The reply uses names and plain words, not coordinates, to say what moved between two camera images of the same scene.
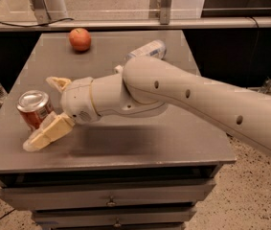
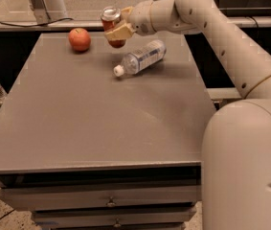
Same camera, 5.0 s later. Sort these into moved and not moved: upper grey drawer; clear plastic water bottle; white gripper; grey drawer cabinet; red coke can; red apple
Moved: white gripper; red coke can
Not moved: red apple; grey drawer cabinet; clear plastic water bottle; upper grey drawer
